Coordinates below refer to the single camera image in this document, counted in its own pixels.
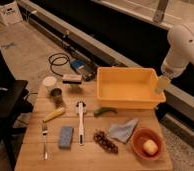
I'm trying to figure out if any grey blue cloth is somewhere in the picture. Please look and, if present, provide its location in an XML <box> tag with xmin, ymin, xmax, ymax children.
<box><xmin>108</xmin><ymin>118</ymin><xmax>138</xmax><ymax>143</ymax></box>

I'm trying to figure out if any silver fork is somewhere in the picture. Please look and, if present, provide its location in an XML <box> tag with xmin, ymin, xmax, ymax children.
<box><xmin>42</xmin><ymin>123</ymin><xmax>48</xmax><ymax>160</ymax></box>

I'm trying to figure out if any brown scrub block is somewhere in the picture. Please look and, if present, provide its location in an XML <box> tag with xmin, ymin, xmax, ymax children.
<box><xmin>62</xmin><ymin>74</ymin><xmax>82</xmax><ymax>89</ymax></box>

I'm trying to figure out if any black coiled cable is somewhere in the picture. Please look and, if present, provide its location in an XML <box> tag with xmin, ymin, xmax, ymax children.
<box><xmin>48</xmin><ymin>52</ymin><xmax>71</xmax><ymax>77</ymax></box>

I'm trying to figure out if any green pepper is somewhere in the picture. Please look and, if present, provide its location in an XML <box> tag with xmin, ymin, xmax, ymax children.
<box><xmin>93</xmin><ymin>107</ymin><xmax>117</xmax><ymax>117</ymax></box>

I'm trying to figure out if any white plastic cup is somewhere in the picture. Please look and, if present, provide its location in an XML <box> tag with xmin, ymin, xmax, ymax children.
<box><xmin>42</xmin><ymin>76</ymin><xmax>57</xmax><ymax>94</ymax></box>

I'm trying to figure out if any yellow plastic bin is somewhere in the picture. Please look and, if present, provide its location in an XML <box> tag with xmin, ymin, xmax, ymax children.
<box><xmin>97</xmin><ymin>67</ymin><xmax>166</xmax><ymax>109</ymax></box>

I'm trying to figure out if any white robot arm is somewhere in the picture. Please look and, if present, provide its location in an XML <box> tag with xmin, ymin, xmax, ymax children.
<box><xmin>155</xmin><ymin>22</ymin><xmax>194</xmax><ymax>94</ymax></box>

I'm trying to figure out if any blue power box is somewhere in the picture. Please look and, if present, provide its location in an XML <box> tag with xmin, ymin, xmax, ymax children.
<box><xmin>70</xmin><ymin>59</ymin><xmax>86</xmax><ymax>74</ymax></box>

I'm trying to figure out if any orange bowl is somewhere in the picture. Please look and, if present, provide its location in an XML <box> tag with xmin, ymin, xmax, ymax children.
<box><xmin>131</xmin><ymin>128</ymin><xmax>163</xmax><ymax>161</ymax></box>

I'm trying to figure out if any black chair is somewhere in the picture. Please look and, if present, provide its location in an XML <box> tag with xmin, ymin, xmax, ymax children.
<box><xmin>0</xmin><ymin>50</ymin><xmax>33</xmax><ymax>169</ymax></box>

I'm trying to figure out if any metal cup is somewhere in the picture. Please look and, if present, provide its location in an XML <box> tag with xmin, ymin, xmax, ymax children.
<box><xmin>50</xmin><ymin>88</ymin><xmax>63</xmax><ymax>107</ymax></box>

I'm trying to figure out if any dark grape bunch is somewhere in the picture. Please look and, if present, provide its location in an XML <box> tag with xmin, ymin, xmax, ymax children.
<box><xmin>93</xmin><ymin>130</ymin><xmax>118</xmax><ymax>154</ymax></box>

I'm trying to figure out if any white cardboard box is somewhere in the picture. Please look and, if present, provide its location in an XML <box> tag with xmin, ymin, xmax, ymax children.
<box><xmin>0</xmin><ymin>1</ymin><xmax>23</xmax><ymax>26</ymax></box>

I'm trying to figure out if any yellow apple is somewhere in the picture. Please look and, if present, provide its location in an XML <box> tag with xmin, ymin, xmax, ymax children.
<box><xmin>143</xmin><ymin>139</ymin><xmax>158</xmax><ymax>156</ymax></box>

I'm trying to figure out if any blue sponge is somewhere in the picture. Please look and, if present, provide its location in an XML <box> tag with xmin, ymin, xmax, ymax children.
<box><xmin>58</xmin><ymin>126</ymin><xmax>74</xmax><ymax>149</ymax></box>

